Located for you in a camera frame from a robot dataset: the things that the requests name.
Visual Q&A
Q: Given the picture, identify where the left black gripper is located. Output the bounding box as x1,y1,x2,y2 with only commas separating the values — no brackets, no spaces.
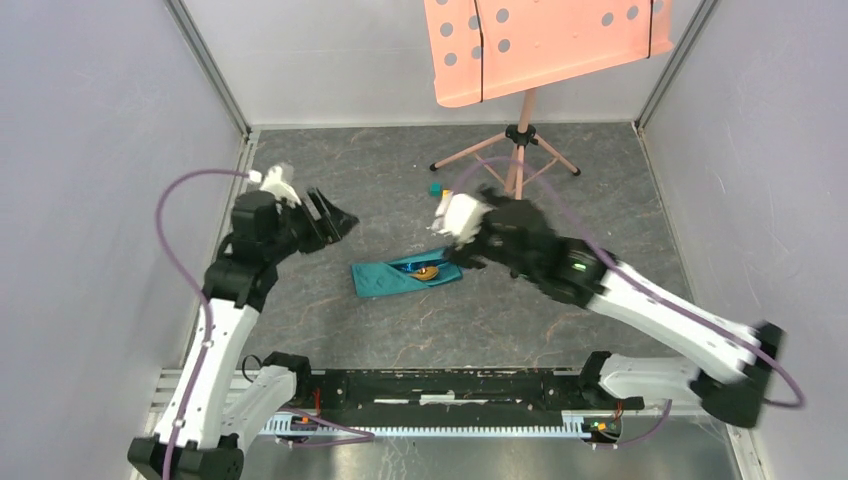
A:
264,186,359,264

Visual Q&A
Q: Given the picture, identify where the teal cloth napkin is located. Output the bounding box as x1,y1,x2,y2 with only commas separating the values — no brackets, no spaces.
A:
351,247,463,298

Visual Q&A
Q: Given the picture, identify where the gold spoon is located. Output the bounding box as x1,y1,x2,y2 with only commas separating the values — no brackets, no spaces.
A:
409,265,440,282

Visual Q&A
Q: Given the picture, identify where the blue handled utensil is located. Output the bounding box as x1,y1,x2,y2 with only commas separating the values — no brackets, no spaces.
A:
394,260,440,273

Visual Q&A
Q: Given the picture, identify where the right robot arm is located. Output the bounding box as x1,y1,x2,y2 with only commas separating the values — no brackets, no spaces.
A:
433,188,784,429

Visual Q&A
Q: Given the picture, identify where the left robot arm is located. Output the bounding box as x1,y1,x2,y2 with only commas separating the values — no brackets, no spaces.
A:
127,188,359,479

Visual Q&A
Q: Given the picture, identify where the pink music stand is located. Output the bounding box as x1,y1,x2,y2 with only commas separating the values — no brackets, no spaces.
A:
424,0,673,197

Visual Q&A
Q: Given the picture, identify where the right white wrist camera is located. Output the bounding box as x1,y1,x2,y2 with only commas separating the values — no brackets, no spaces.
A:
430,193,493,244

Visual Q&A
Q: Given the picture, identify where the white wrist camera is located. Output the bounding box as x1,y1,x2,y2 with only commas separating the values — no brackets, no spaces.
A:
247,163,302,208
430,193,493,244

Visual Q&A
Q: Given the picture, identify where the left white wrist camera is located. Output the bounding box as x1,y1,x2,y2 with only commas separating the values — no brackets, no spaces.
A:
247,163,302,208

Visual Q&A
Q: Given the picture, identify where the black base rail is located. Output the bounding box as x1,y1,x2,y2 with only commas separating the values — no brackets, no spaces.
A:
260,368,645,440

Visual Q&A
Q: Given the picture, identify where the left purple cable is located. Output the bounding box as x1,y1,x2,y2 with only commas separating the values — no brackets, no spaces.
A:
154,168,376,480

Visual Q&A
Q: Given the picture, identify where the purple cable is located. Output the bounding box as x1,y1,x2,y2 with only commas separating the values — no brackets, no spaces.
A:
154,168,376,480
453,156,808,450

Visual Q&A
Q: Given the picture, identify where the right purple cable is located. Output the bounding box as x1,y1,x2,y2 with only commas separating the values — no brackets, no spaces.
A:
453,156,808,450

